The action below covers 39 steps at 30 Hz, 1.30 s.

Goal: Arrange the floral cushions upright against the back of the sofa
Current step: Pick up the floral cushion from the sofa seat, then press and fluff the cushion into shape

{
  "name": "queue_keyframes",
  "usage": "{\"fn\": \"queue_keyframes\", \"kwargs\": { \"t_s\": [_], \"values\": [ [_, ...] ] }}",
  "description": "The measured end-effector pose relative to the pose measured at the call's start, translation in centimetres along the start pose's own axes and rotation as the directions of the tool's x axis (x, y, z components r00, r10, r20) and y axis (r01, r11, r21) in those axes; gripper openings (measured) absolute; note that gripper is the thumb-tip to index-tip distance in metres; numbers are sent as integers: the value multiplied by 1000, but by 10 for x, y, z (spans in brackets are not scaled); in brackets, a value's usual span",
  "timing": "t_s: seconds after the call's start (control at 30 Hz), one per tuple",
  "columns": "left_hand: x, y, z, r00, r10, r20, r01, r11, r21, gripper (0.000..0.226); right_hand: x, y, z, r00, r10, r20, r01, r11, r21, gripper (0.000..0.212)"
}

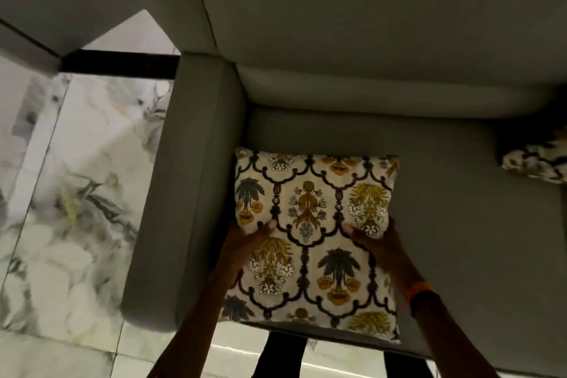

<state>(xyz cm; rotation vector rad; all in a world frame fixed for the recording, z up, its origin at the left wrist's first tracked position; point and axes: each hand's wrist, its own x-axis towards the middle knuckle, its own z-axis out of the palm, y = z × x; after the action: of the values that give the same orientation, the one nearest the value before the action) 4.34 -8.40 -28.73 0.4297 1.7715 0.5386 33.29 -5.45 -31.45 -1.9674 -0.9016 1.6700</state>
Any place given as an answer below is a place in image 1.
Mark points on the person's left hand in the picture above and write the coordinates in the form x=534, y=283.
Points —
x=239, y=245

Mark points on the person's right hand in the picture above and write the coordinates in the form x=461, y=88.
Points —
x=384, y=245

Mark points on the person's right thumb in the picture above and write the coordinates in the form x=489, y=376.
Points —
x=358, y=233

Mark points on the person's left thumb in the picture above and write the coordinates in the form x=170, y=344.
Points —
x=265, y=228

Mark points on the floral patterned cushion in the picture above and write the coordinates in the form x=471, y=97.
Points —
x=310, y=240
x=534, y=163

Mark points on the person's left forearm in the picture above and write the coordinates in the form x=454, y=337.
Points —
x=197, y=324

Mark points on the person's right forearm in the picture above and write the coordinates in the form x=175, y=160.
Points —
x=452, y=342

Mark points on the orange and black wristband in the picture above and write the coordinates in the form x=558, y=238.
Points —
x=421, y=295

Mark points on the person's legs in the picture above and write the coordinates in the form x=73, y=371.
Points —
x=283, y=358

